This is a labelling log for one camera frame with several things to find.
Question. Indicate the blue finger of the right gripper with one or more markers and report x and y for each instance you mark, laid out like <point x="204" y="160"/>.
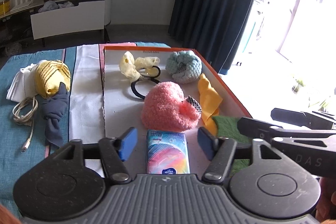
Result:
<point x="315" y="120"/>

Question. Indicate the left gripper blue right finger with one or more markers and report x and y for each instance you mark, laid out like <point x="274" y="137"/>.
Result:
<point x="208" y="143"/>

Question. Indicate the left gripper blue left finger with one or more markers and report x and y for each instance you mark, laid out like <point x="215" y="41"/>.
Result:
<point x="126" y="142"/>

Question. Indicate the green yellow sponge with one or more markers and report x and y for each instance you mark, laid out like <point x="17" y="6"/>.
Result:
<point x="228" y="127"/>

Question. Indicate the colourful blue tissue pack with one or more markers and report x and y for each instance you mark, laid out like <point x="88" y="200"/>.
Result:
<point x="167" y="153"/>

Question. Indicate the orange yellow cloth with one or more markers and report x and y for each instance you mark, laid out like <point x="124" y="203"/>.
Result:
<point x="210" y="101"/>

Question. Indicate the pink fluffy scrunchie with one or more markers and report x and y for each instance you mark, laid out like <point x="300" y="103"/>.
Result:
<point x="166" y="108"/>

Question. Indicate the blue crochet scrunchie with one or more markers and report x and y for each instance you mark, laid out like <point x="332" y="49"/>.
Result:
<point x="184" y="66"/>

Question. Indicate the dark blue knotted cloth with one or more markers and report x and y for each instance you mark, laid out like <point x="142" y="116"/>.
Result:
<point x="53" y="110"/>

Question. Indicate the yellow striped knit cloth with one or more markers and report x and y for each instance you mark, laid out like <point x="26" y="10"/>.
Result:
<point x="48" y="76"/>

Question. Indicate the white face mask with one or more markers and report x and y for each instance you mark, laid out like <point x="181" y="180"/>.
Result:
<point x="23" y="84"/>

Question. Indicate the person's right hand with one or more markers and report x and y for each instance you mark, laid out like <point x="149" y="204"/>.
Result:
<point x="325" y="209"/>

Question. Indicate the striped blue table cloth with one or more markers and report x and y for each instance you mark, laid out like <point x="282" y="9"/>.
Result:
<point x="23" y="146"/>

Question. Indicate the orange rimmed white box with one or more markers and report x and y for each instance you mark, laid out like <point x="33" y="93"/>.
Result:
<point x="130" y="73"/>

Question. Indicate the white tv console cabinet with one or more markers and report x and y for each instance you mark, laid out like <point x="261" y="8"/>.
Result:
<point x="84" y="16"/>

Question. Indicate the dark blue curtain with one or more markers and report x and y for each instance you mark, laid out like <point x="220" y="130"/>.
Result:
<point x="212" y="27"/>

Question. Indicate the yellow box on console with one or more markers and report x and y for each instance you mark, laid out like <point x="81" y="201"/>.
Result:
<point x="4" y="6"/>

